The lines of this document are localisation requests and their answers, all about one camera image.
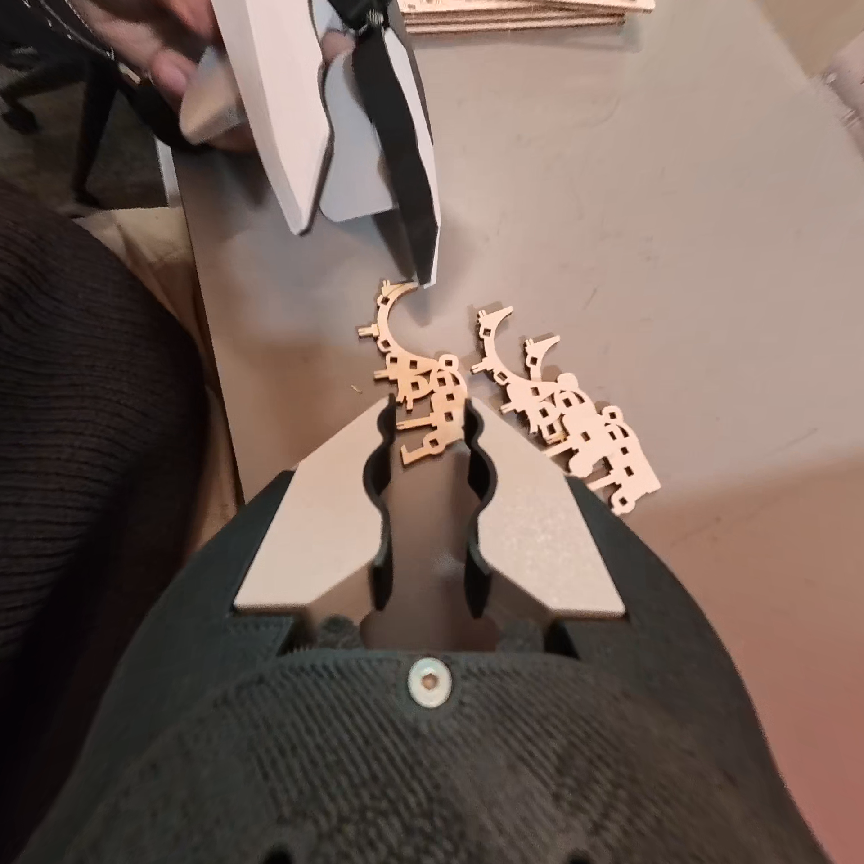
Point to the person's left hand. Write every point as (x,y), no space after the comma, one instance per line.
(169,67)

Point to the stack of wooden puzzle sheets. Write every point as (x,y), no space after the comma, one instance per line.
(526,13)

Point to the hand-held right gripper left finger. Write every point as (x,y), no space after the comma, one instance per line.
(317,533)

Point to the person's left forearm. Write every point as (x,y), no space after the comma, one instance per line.
(61,17)

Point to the black chair base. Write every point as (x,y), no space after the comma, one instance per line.
(81,135)

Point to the dark knitted sweater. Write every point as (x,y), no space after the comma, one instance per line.
(88,418)

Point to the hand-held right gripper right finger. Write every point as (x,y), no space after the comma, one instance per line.
(547,540)

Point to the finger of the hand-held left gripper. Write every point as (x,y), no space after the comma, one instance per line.
(361,175)
(270,101)

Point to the grey desk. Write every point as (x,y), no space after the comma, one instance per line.
(641,236)

